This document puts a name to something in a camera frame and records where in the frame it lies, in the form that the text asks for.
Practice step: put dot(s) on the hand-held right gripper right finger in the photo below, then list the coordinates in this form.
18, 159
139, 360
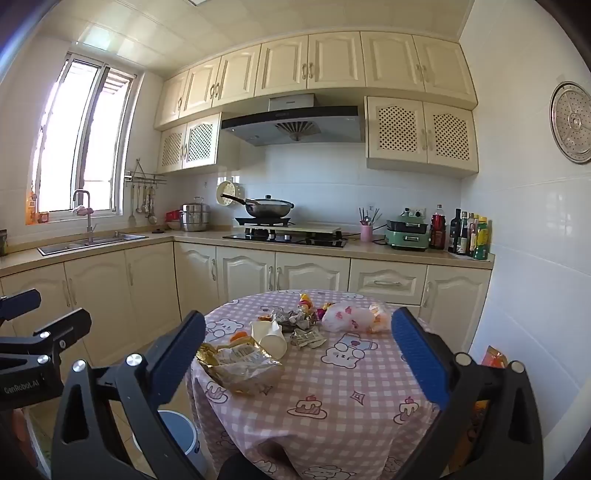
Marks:
420, 355

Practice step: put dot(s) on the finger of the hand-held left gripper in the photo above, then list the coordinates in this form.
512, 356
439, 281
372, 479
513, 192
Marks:
21, 304
64, 325

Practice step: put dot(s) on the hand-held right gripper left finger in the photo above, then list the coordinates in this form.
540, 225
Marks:
178, 355

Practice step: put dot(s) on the gold snack bag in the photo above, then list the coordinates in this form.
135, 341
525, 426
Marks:
240, 371

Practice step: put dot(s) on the small orange wrapper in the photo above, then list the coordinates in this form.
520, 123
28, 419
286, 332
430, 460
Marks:
240, 337

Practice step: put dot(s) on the blue waste bin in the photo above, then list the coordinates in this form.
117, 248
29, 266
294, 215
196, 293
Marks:
180, 434

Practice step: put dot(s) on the pink printed plastic bag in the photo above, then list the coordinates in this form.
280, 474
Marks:
346, 317

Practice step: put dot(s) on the white paper cup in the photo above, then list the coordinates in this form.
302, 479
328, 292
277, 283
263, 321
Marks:
263, 330
273, 346

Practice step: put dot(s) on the grey paper wrapper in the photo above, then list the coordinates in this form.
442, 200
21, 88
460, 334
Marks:
307, 338

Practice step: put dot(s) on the silver foil wrapper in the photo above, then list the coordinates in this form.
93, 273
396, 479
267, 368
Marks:
291, 317

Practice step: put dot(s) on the colourful candy wrapper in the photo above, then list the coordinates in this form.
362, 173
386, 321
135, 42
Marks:
305, 308

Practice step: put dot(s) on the orange plastic bag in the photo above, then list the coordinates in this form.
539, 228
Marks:
494, 357

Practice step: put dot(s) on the cream base cabinets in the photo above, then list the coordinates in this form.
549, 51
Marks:
152, 281

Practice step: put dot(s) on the steel sink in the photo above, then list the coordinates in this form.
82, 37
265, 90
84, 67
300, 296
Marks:
92, 243

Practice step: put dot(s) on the pink checked tablecloth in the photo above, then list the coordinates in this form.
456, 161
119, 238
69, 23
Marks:
332, 378

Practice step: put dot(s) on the orange bottle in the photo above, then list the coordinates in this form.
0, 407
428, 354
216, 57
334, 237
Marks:
31, 210

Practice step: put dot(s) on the beige kitchen countertop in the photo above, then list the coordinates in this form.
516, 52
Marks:
369, 251

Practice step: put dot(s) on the green electric grill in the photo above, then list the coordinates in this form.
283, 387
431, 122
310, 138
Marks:
406, 235

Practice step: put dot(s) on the brown sauce bottle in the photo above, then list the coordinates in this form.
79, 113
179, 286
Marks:
464, 237

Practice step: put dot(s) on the dark glass bottle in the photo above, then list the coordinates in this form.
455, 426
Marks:
455, 233

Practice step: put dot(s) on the yellow green bottle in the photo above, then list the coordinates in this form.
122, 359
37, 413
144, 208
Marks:
481, 240

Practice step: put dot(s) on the metal slotted spatula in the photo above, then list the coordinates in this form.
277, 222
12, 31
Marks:
132, 212

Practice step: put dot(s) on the pink utensil holder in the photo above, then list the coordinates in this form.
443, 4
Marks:
366, 233

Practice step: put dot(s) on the small red pot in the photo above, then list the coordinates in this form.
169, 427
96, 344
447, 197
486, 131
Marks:
172, 216

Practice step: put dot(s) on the steel steamer pot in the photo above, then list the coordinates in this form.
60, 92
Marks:
195, 217

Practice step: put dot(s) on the metal skimmer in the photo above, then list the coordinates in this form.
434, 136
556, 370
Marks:
152, 212

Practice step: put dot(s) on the metal ladle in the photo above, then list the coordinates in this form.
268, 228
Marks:
142, 203

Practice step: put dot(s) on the black gas stove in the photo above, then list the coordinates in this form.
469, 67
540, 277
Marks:
286, 237

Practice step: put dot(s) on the pale yellow colander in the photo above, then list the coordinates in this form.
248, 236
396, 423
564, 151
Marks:
227, 191

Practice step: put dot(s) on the black wok with lid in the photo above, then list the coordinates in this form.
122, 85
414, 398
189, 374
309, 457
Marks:
270, 208

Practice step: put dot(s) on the kitchen window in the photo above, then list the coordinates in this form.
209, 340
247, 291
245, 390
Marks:
74, 138

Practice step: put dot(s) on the narrow cream lattice cabinet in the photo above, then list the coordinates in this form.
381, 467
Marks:
194, 143

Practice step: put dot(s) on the wide cream lattice cabinet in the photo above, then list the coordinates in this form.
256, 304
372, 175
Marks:
420, 134

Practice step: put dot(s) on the range hood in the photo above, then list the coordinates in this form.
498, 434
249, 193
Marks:
295, 124

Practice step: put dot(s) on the round metal steamer rack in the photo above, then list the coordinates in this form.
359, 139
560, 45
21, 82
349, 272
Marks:
572, 122

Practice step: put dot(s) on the cream upper cabinets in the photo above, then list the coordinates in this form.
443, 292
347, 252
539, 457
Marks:
332, 64

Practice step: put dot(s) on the metal utensil rail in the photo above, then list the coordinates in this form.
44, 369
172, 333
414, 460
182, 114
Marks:
145, 177

